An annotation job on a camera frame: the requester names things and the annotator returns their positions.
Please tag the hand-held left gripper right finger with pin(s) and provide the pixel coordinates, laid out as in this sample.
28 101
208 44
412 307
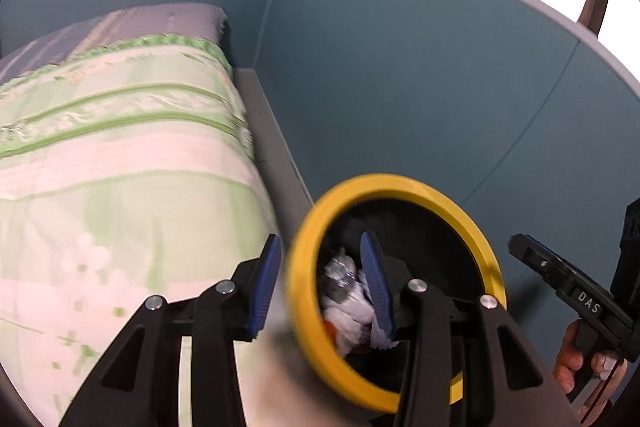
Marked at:
375 292

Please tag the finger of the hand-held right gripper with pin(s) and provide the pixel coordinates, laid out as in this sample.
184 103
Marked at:
537 259

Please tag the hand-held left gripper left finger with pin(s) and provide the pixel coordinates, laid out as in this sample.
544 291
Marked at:
265 287

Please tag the black trash bin yellow rim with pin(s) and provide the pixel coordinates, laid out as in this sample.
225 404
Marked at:
400 187

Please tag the green floral quilt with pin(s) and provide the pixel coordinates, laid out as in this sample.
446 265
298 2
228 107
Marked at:
125 157

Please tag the white plastic bag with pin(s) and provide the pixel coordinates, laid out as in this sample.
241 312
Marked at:
345 317

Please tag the person's right hand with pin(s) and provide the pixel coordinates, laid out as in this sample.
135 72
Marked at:
565 362

